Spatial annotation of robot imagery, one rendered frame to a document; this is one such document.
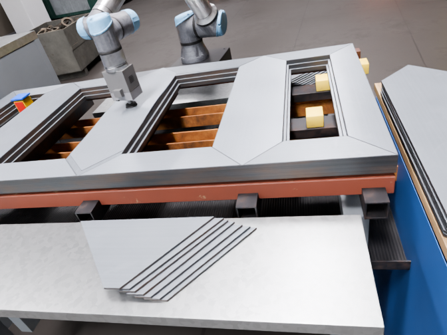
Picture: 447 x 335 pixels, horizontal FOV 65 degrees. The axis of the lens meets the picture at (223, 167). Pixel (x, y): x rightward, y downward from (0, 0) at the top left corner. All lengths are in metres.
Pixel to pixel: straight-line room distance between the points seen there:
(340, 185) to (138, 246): 0.48
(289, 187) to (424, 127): 0.34
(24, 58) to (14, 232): 1.23
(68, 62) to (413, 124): 4.63
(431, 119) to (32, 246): 1.04
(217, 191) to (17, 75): 1.46
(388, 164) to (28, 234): 0.92
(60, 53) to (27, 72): 3.01
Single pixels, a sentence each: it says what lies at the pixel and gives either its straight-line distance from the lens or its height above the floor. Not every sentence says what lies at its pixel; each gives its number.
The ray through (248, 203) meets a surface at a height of 0.77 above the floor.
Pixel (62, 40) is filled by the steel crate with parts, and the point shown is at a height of 0.51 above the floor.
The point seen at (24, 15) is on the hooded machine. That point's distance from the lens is 10.07.
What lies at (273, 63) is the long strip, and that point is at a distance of 1.37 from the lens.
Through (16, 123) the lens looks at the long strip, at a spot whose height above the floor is 0.86.
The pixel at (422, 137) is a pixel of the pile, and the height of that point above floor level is 0.85.
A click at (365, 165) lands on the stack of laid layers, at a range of 0.82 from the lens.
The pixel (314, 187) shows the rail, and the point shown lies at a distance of 0.85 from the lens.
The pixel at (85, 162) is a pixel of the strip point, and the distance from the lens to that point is 1.05.
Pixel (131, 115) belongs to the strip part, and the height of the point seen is 0.87.
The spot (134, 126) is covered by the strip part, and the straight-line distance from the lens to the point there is 1.14.
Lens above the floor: 1.33
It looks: 35 degrees down
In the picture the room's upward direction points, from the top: 14 degrees counter-clockwise
